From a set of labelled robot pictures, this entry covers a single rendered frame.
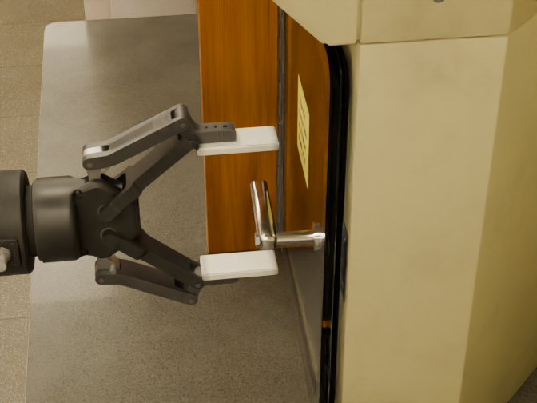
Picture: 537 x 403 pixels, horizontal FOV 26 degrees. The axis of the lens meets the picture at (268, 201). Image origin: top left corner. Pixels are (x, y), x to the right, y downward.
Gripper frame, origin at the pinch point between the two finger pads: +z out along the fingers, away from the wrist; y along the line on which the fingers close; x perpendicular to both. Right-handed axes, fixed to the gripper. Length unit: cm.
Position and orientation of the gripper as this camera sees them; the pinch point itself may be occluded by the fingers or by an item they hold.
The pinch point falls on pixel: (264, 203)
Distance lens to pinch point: 104.0
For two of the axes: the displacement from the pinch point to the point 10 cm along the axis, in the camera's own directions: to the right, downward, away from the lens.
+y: 0.0, -8.2, -5.8
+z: 9.9, -0.8, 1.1
